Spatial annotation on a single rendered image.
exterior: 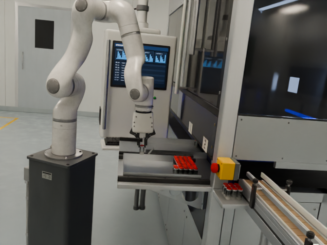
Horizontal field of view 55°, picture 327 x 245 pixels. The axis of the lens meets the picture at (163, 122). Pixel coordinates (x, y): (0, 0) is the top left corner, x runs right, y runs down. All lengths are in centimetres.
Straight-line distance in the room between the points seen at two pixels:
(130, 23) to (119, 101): 88
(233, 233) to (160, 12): 579
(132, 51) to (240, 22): 48
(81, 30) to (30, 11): 551
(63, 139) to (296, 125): 108
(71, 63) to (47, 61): 537
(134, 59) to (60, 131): 52
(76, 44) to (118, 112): 81
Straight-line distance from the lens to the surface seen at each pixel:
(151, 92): 144
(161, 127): 233
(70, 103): 166
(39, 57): 697
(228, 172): 127
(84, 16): 149
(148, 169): 150
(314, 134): 148
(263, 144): 138
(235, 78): 128
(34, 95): 706
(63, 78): 156
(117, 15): 148
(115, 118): 225
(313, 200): 159
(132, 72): 138
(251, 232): 154
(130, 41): 145
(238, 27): 128
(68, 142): 166
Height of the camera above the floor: 141
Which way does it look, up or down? 12 degrees down
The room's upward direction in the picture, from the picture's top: 5 degrees clockwise
